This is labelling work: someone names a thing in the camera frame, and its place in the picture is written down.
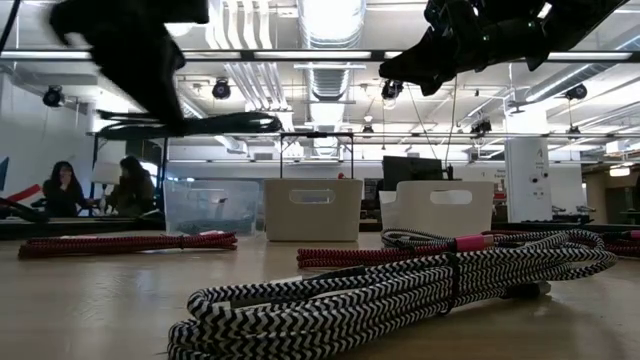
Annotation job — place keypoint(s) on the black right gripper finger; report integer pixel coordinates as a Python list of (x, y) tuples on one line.
[(415, 62), (431, 86)]

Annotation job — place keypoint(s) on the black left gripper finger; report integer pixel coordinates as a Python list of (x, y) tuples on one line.
[(150, 95)]

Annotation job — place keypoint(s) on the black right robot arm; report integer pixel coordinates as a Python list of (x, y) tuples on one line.
[(585, 20)]

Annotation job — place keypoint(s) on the black ceiling spotlight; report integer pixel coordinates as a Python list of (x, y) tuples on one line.
[(221, 90), (577, 92), (53, 97), (391, 90)]

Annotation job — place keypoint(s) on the dark monitor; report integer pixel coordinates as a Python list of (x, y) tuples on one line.
[(412, 172)]

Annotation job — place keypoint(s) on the person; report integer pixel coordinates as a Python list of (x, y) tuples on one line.
[(132, 190), (62, 192)]

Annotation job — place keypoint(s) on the clear plastic bin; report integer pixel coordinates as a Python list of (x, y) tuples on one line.
[(210, 210)]

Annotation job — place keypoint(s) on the white round pillar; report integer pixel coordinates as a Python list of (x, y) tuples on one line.
[(526, 180)]

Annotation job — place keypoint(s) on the silver ventilation duct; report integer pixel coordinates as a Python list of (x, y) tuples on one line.
[(330, 80)]

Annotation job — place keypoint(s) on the black folding frame stand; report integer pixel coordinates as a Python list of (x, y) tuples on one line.
[(316, 135)]

